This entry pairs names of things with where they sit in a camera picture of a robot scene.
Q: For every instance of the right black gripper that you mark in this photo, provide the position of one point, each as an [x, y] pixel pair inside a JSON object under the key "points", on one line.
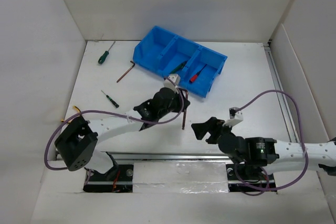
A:
{"points": [[212, 125]]}

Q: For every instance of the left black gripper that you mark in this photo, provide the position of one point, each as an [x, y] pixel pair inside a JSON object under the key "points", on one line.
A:
{"points": [[178, 97]]}

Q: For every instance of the brown hex key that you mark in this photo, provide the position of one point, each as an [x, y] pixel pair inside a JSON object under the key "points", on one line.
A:
{"points": [[124, 74], [185, 93]]}

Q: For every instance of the red-handled screwdriver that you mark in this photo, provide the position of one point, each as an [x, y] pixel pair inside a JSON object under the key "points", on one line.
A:
{"points": [[194, 77]]}

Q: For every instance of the green-handled cutting pliers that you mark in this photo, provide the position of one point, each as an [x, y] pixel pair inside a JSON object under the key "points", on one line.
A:
{"points": [[179, 67]]}

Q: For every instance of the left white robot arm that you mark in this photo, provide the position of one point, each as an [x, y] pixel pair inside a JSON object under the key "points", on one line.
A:
{"points": [[77, 144]]}

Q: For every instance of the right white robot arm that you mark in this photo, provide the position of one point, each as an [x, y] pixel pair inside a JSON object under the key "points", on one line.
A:
{"points": [[271, 154]]}

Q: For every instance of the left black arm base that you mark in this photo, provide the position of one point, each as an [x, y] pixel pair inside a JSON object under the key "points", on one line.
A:
{"points": [[120, 180]]}

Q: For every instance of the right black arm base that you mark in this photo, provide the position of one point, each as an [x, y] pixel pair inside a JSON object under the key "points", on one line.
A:
{"points": [[255, 178]]}

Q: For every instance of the blue three-compartment plastic bin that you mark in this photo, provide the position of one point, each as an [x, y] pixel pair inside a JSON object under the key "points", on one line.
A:
{"points": [[160, 51]]}

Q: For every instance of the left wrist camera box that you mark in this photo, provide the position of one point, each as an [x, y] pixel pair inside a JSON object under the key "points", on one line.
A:
{"points": [[172, 81]]}

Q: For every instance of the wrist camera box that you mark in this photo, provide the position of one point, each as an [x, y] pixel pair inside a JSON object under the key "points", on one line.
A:
{"points": [[172, 81], [235, 117]]}

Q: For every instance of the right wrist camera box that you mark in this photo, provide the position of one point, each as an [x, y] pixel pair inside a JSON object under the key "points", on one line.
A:
{"points": [[235, 117]]}

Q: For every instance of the aluminium front rail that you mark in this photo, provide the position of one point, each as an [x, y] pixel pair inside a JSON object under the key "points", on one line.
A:
{"points": [[168, 157]]}

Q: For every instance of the large green-handled screwdriver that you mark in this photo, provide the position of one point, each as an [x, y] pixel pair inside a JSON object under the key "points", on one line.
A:
{"points": [[103, 57]]}

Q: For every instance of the aluminium side rail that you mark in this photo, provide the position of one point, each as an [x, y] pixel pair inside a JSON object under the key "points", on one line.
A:
{"points": [[282, 99]]}

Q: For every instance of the yellow-handled needle-nose pliers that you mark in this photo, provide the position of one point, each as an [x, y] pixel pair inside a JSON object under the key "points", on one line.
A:
{"points": [[76, 109]]}

